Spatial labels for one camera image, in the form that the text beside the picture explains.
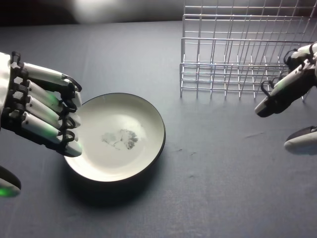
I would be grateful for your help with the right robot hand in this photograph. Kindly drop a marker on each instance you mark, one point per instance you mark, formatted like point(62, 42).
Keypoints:
point(284, 94)

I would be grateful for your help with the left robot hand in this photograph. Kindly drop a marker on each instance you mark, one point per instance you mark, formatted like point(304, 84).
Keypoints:
point(37, 106)

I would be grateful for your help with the grey tablecloth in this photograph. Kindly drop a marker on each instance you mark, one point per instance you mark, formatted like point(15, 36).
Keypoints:
point(223, 173)

